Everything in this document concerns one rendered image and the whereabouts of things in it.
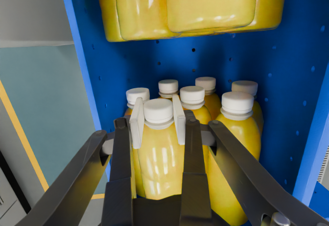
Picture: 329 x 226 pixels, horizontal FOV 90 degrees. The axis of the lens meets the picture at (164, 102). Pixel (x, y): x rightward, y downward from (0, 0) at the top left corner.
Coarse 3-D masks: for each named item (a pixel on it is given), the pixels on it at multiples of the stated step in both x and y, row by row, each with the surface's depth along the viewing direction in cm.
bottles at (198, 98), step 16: (112, 0) 20; (112, 16) 21; (112, 32) 22; (208, 32) 21; (240, 32) 27; (176, 80) 32; (208, 80) 30; (240, 80) 29; (128, 96) 26; (144, 96) 26; (160, 96) 33; (192, 96) 25; (208, 96) 31; (256, 96) 27; (128, 112) 27; (208, 112) 26; (256, 112) 26
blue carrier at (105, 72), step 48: (96, 0) 23; (288, 0) 22; (96, 48) 23; (144, 48) 32; (192, 48) 34; (240, 48) 30; (288, 48) 23; (96, 96) 22; (288, 96) 24; (288, 144) 24; (288, 192) 24
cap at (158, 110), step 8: (144, 104) 21; (152, 104) 21; (160, 104) 21; (168, 104) 21; (144, 112) 20; (152, 112) 20; (160, 112) 20; (168, 112) 20; (152, 120) 20; (160, 120) 20; (168, 120) 21
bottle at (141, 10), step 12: (120, 0) 16; (132, 0) 15; (144, 0) 15; (156, 0) 15; (120, 12) 16; (132, 12) 15; (144, 12) 15; (156, 12) 15; (120, 24) 17; (132, 24) 16; (144, 24) 16; (156, 24) 16; (132, 36) 16; (144, 36) 16; (156, 36) 16; (168, 36) 17
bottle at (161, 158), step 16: (144, 128) 22; (160, 128) 21; (144, 144) 21; (160, 144) 20; (176, 144) 21; (144, 160) 21; (160, 160) 20; (176, 160) 21; (144, 176) 23; (160, 176) 21; (176, 176) 22; (144, 192) 25; (160, 192) 23; (176, 192) 23
